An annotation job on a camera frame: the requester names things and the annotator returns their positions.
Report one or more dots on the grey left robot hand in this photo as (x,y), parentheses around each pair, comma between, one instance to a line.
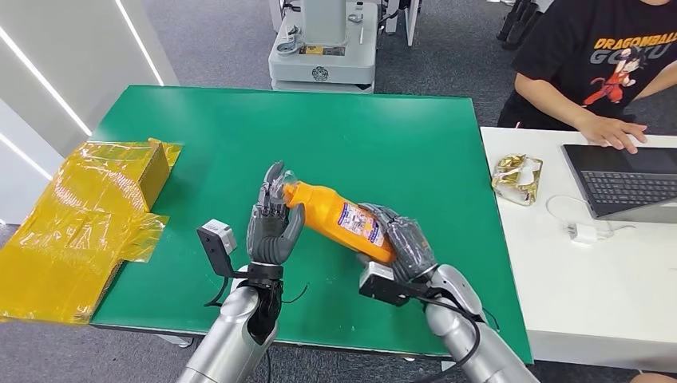
(272,238)

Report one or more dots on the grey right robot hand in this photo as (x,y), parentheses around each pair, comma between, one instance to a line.
(410,248)

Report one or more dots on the orange detergent bottle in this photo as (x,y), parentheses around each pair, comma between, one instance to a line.
(328,211)

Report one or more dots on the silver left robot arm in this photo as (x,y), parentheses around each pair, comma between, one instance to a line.
(227,338)

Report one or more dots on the gold foil packet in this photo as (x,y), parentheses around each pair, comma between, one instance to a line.
(515,180)

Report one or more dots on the white charger block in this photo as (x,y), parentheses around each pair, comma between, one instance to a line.
(581,232)

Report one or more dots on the grey wheeled machine base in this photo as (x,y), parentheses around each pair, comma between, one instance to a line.
(322,63)

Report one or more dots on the yellow taped cardboard box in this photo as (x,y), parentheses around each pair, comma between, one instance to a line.
(69,238)

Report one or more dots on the dark grey laptop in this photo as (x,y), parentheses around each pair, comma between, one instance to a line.
(624,185)

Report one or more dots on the white furniture panel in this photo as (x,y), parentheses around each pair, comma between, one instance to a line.
(411,21)

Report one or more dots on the person's hand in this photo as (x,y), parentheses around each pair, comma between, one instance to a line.
(608,132)

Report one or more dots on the person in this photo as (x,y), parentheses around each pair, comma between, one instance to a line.
(576,58)

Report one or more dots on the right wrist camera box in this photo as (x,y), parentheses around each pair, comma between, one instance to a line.
(383,285)

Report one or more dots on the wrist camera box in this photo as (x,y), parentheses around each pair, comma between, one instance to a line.
(383,285)
(214,243)

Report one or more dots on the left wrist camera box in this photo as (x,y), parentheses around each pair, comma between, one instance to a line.
(214,243)

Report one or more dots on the white wall light strip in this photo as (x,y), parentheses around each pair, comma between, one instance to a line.
(26,157)
(138,42)
(47,84)

